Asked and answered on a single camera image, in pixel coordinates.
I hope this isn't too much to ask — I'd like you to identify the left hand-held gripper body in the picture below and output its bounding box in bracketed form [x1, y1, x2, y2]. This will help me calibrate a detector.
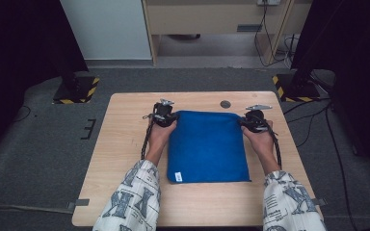
[143, 98, 178, 128]

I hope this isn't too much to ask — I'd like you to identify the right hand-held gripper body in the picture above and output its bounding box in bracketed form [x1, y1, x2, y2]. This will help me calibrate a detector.
[245, 104, 274, 133]

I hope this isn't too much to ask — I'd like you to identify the blue cloth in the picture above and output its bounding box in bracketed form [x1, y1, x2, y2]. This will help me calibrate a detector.
[166, 110, 251, 185]

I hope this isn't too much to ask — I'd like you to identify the person's right hand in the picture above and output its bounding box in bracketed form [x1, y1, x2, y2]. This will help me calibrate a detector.
[241, 120, 276, 157]

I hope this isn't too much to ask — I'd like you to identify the person's left hand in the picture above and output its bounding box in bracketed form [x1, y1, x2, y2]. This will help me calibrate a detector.
[147, 121, 177, 152]

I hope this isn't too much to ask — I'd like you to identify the black stand with striped base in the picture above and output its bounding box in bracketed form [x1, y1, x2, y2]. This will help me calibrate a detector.
[272, 68, 322, 103]
[52, 64, 100, 105]

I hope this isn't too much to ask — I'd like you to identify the light wooden desk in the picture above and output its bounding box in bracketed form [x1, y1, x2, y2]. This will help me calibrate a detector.
[141, 0, 313, 67]

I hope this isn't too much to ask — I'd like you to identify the white cabinet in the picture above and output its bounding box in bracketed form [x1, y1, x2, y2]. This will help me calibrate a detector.
[59, 0, 152, 62]

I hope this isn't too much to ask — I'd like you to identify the grey tape piece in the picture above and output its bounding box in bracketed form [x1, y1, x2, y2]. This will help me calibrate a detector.
[66, 198, 91, 213]
[312, 197, 329, 208]

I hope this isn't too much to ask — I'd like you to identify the black curtain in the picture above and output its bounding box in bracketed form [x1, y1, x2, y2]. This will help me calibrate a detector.
[290, 0, 370, 184]
[0, 0, 90, 163]

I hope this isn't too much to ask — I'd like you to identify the white power strip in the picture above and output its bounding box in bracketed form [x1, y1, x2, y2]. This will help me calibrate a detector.
[256, 0, 282, 7]

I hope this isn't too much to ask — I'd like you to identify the black hanging power cable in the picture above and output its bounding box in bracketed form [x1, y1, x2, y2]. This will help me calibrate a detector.
[252, 3, 291, 68]

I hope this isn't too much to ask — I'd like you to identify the long black floor cable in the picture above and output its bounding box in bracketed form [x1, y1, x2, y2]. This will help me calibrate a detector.
[324, 102, 356, 231]

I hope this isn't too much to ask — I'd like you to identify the thin black floor cable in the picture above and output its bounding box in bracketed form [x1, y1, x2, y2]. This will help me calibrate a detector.
[13, 105, 33, 124]

